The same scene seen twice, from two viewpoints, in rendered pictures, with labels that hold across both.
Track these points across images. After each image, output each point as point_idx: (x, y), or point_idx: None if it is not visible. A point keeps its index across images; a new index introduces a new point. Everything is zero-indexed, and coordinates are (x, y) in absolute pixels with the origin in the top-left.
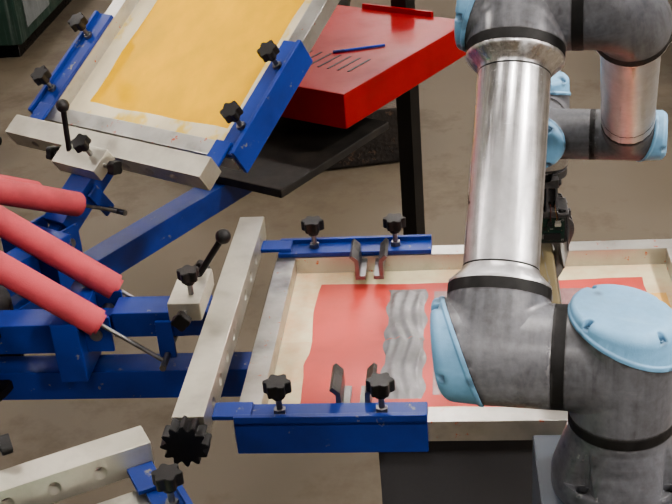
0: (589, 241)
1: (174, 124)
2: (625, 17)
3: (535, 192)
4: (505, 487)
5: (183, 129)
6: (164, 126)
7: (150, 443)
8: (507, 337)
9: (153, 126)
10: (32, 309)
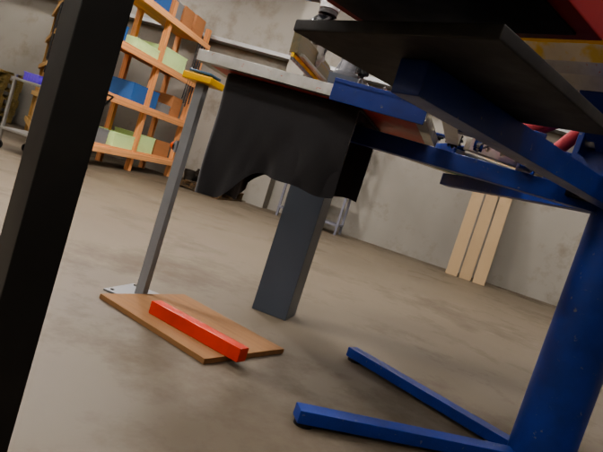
0: (247, 61)
1: (548, 46)
2: None
3: None
4: None
5: (537, 47)
6: (558, 50)
7: (467, 138)
8: None
9: (571, 53)
10: (563, 151)
